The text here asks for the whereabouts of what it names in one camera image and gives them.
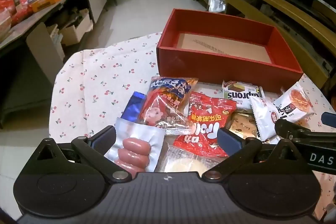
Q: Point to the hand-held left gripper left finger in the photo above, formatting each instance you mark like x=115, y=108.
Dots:
x=105, y=136

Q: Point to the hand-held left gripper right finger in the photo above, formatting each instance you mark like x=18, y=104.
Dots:
x=229, y=140

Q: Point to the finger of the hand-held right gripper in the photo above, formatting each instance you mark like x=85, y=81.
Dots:
x=329, y=118
x=286, y=128

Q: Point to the white snack packet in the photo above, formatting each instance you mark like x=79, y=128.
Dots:
x=262, y=113
x=296, y=100

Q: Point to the red snack packet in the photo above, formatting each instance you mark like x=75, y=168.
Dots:
x=204, y=119

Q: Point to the vacuum packed sausages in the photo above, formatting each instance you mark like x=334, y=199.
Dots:
x=136, y=150

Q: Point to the blue foil snack packet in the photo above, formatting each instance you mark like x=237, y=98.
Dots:
x=132, y=108

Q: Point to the white and green wafer pack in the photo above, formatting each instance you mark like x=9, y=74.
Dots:
x=244, y=95

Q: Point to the pale pastry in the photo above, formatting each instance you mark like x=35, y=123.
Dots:
x=183, y=163

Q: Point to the orange and blue snack packet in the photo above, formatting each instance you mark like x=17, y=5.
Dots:
x=162, y=106

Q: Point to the red cardboard box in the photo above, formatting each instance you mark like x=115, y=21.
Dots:
x=210, y=66

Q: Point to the cherry print tablecloth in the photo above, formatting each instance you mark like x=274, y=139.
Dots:
x=105, y=77

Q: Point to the brown cardboard panel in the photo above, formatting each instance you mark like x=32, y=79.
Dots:
x=42, y=50

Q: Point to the white cardboard box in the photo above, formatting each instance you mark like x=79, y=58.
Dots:
x=76, y=32

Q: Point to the wooden television bench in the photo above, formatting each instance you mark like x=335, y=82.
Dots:
x=288, y=11

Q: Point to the dark side table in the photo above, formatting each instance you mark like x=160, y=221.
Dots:
x=39, y=16

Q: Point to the silver foil bag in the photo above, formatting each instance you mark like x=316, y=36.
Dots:
x=216, y=2

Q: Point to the red plastic bag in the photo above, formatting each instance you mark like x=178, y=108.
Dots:
x=18, y=3

